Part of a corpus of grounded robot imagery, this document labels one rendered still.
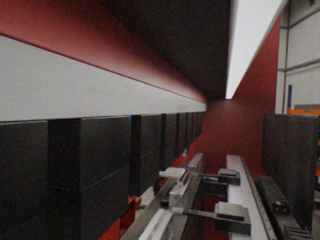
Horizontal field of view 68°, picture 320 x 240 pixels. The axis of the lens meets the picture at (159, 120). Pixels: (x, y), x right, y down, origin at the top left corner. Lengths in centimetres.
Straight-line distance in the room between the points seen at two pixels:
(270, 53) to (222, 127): 73
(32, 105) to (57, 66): 5
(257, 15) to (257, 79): 189
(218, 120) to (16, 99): 199
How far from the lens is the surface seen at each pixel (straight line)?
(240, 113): 213
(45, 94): 23
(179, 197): 112
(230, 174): 127
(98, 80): 31
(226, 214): 81
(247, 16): 28
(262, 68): 218
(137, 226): 104
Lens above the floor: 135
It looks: 3 degrees down
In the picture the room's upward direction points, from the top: 2 degrees clockwise
